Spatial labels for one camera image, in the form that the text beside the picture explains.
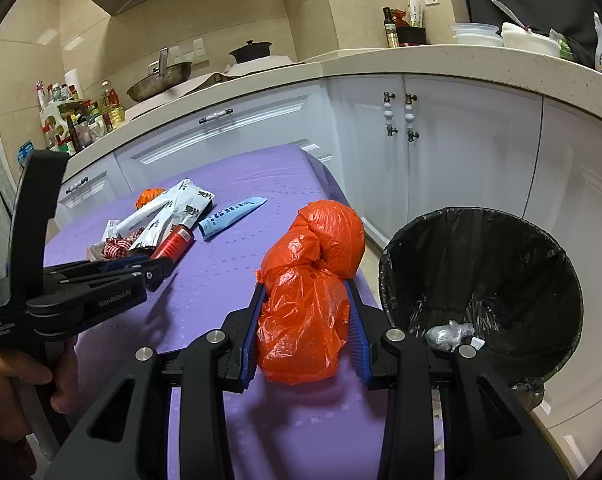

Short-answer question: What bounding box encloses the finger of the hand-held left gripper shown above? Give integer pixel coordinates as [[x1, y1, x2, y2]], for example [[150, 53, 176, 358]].
[[130, 258, 175, 293], [46, 254, 152, 285]]

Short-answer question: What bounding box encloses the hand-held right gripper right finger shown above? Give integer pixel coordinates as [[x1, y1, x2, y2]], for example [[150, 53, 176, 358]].
[[343, 280, 572, 480]]

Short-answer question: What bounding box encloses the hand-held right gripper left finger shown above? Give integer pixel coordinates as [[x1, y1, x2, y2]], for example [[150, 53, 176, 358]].
[[43, 282, 268, 480]]

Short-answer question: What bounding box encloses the red-white checkered wrapper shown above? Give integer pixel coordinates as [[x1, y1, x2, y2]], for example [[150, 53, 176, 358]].
[[87, 237, 132, 262]]

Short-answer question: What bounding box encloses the red can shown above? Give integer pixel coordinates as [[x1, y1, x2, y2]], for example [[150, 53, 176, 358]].
[[150, 225, 194, 263]]

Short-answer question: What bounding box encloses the orange plastic bag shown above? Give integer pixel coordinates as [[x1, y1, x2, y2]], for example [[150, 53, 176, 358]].
[[256, 200, 366, 386]]

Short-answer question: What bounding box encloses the white and black packet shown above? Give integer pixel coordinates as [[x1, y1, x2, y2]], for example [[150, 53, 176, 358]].
[[128, 178, 215, 251]]

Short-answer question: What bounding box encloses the trash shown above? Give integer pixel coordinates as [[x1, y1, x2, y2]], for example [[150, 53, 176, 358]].
[[197, 196, 268, 242]]

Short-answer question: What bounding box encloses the black-lined trash bin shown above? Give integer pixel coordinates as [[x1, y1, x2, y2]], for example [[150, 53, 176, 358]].
[[378, 206, 584, 411]]

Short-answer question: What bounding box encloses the person's left forearm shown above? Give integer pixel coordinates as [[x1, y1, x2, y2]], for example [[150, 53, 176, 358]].
[[0, 405, 38, 480]]

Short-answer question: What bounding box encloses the person's left hand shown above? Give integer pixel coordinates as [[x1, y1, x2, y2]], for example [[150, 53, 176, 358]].
[[0, 337, 80, 422]]

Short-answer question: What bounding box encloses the white tube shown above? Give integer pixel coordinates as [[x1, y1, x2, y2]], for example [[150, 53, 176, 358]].
[[115, 195, 174, 236]]

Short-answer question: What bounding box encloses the small orange wrapper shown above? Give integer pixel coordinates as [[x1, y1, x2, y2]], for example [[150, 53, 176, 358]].
[[135, 188, 167, 211]]

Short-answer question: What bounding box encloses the crumpled silver wrapper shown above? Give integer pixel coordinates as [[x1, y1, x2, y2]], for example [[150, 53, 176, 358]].
[[425, 320, 476, 352]]

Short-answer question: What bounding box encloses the group of condiment bottles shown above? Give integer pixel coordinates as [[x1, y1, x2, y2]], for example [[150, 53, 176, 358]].
[[36, 80, 128, 157]]

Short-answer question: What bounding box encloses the purple tablecloth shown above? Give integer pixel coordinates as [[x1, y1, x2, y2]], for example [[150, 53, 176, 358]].
[[43, 142, 382, 480]]

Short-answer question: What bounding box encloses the cooking oil bottle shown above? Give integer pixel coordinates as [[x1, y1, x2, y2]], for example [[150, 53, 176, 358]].
[[100, 87, 126, 134]]

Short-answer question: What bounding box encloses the paper towel roll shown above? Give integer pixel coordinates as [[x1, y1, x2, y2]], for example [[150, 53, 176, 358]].
[[63, 68, 84, 101]]

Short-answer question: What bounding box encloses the metal wok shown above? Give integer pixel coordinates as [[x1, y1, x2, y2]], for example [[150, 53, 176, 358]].
[[127, 47, 193, 102]]

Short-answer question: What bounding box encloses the white kitchen cabinet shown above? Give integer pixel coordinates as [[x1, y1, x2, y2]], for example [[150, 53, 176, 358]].
[[56, 72, 602, 476]]

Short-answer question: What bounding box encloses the black cooking pot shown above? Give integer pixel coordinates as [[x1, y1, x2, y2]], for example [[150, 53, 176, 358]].
[[229, 40, 273, 64]]

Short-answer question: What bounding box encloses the beige kitchen countertop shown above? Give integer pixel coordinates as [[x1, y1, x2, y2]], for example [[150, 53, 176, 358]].
[[51, 42, 602, 181]]

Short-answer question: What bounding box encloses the black utensil holder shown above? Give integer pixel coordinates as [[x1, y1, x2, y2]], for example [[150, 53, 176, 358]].
[[397, 25, 427, 45]]

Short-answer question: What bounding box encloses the dark glass bottle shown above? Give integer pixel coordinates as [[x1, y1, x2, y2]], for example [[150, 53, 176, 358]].
[[382, 6, 400, 49]]

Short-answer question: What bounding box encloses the stack of white bowls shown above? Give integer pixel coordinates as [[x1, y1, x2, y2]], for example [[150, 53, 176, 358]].
[[449, 22, 504, 47]]

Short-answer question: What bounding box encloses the white lidded container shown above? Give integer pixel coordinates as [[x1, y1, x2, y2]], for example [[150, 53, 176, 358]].
[[501, 22, 558, 56]]

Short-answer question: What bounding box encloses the green packet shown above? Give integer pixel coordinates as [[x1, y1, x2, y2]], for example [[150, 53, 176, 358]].
[[551, 30, 573, 59]]

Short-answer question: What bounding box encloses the white spoon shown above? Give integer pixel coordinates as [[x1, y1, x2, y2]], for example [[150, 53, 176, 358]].
[[491, 0, 530, 31]]

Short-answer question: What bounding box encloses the cabinet door handle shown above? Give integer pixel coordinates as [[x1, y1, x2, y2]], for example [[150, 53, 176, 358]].
[[404, 93, 419, 141], [383, 92, 398, 137]]

